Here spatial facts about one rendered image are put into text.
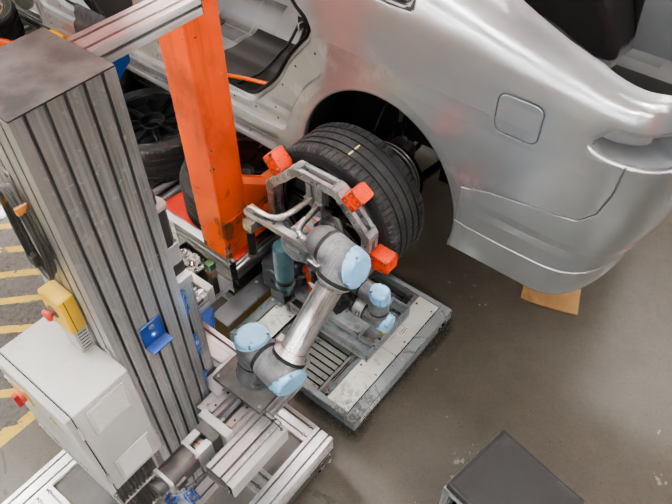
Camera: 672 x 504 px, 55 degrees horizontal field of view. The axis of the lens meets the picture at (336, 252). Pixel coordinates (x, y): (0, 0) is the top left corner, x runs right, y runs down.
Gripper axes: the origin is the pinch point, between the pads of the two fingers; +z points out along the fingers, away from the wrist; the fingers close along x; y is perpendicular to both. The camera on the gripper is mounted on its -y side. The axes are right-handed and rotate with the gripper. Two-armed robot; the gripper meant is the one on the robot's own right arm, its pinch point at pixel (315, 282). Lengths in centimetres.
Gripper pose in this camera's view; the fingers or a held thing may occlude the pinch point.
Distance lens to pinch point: 247.3
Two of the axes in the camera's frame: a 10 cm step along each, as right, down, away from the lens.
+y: 0.0, -6.8, -7.4
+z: -7.8, -4.6, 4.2
